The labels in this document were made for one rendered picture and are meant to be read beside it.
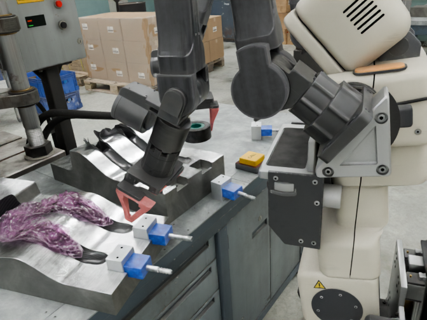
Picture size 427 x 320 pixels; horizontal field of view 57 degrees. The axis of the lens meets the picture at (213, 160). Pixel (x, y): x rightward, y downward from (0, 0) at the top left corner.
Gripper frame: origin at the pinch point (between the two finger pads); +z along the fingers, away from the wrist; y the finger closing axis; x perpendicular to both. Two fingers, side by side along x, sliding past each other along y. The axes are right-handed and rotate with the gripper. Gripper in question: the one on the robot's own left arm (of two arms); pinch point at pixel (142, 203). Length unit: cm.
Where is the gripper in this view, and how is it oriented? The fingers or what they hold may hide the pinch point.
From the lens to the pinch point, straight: 76.2
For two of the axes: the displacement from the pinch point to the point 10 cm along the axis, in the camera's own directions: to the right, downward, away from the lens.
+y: -3.3, 4.3, -8.4
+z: -3.6, 7.6, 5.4
